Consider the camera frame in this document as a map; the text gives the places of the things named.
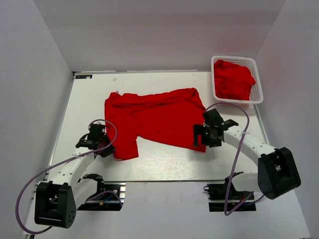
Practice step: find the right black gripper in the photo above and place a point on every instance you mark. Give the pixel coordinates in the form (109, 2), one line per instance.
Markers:
(199, 129)

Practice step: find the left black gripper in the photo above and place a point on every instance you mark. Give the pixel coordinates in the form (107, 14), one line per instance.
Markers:
(109, 151)

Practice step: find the red t shirt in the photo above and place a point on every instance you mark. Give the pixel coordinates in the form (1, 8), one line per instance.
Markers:
(166, 118)

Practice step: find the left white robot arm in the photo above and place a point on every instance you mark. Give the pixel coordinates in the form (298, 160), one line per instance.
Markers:
(57, 201)

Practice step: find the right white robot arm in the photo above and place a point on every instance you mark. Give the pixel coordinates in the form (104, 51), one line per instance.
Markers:
(276, 173)

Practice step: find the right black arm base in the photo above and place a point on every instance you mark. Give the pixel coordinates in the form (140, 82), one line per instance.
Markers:
(216, 198)

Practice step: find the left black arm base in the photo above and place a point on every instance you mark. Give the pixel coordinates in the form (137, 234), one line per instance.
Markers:
(107, 196)

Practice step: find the red shirts in basket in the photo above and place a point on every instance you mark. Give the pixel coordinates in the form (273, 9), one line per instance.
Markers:
(232, 81)

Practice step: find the white plastic basket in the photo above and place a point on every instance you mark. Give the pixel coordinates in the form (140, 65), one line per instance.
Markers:
(256, 95)

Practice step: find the blue table label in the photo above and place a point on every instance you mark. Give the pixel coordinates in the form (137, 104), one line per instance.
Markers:
(83, 76)

